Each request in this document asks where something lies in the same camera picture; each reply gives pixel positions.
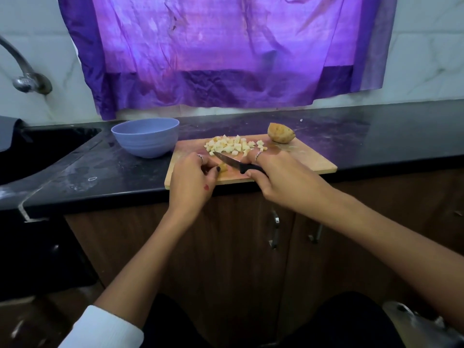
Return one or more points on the red and white plastic bag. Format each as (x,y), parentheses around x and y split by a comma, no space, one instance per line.
(424,326)

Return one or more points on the dark sink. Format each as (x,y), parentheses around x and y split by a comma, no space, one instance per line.
(40,152)

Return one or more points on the person's right forearm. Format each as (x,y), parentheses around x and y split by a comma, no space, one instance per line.
(402,250)

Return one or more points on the person's left hand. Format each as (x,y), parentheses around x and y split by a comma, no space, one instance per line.
(190,188)

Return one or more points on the person's right hand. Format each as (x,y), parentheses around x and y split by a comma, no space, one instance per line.
(290,181)

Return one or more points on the grey cloth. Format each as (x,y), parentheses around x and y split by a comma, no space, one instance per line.
(9,132)

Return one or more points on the metal faucet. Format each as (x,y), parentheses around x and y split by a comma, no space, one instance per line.
(29,82)

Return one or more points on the purple cloth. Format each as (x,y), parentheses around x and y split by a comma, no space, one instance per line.
(232,47)

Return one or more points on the person's dark trousers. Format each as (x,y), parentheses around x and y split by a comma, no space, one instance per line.
(341,322)

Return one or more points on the pile of diced potato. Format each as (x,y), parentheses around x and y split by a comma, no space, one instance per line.
(234,145)

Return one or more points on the rounded potato end piece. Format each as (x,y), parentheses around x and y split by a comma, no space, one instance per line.
(280,132)

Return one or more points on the wooden cutting board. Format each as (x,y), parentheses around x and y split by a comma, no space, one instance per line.
(319,159)

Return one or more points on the blue bowl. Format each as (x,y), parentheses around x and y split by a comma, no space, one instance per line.
(145,137)

